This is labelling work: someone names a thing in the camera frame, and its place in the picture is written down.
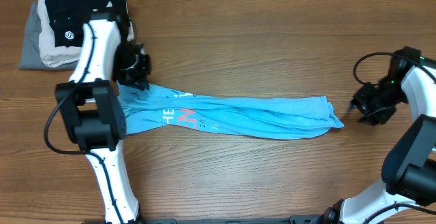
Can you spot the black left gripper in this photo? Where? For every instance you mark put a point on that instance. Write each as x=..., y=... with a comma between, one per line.
x=142, y=75

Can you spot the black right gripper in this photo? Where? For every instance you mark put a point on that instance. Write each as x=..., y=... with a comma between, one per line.
x=360, y=100

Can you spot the light blue printed t-shirt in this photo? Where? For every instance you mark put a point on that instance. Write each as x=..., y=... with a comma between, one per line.
x=271, y=118

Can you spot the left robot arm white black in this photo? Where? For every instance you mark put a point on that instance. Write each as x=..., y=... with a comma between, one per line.
x=91, y=112

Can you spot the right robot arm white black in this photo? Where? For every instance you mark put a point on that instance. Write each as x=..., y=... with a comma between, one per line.
x=408, y=174

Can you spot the folded beige garment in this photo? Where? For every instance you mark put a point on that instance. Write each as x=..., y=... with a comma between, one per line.
x=51, y=55

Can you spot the black polo shirt with logo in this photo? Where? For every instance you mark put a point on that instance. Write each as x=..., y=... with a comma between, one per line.
x=66, y=18

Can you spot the folded grey garment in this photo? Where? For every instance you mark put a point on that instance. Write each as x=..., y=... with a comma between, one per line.
x=30, y=57

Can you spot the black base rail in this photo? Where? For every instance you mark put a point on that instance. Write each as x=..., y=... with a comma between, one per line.
x=294, y=219

